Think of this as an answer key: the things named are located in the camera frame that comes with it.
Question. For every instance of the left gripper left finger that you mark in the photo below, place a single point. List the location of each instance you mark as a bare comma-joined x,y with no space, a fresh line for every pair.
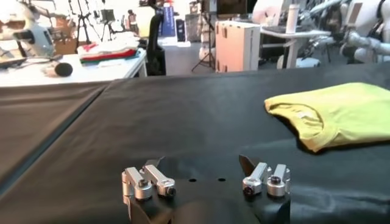
143,185

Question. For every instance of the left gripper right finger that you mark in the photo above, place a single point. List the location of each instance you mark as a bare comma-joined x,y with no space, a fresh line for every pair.
256,179

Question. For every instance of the yellow-green t-shirt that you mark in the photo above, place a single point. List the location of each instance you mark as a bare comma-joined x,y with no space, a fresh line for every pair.
344,115

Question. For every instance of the small white robot base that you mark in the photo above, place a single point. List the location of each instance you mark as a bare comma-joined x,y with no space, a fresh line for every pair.
204,53

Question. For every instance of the stack of folded clothes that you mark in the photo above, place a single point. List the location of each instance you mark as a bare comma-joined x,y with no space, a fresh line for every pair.
109,50

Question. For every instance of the white work table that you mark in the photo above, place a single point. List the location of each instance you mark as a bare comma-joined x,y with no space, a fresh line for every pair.
100,71

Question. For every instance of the small black tablecloth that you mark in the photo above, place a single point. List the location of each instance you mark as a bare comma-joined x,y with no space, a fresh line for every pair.
36,121

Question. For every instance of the tall white cardboard box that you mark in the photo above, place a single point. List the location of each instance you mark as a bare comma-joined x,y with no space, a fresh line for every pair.
234,45

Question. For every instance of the black office chair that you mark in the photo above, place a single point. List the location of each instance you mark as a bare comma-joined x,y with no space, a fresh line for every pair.
156,45

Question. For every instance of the black round speaker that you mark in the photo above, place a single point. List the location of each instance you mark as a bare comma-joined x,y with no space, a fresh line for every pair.
63,69

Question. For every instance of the white standing desk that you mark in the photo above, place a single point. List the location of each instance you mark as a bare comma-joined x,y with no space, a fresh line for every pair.
289,35

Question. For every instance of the brown cardboard box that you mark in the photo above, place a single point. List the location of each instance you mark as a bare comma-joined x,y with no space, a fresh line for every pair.
65,45

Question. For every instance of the white water bottle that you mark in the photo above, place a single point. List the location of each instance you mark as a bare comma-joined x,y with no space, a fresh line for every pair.
292,18

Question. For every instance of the white curved sheet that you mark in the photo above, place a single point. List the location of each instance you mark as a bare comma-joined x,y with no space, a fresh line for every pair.
268,12

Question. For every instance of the white humanoid robot grey arms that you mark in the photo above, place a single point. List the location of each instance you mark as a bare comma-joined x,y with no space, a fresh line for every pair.
36,33

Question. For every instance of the white humanoid robot with base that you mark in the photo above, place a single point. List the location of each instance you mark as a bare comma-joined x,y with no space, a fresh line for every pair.
365,21

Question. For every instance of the short black camera tripod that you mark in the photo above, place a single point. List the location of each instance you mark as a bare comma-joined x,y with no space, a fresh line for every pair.
107,18

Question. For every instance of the tall black camera tripod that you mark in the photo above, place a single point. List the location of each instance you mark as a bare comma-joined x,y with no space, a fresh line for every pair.
82,21

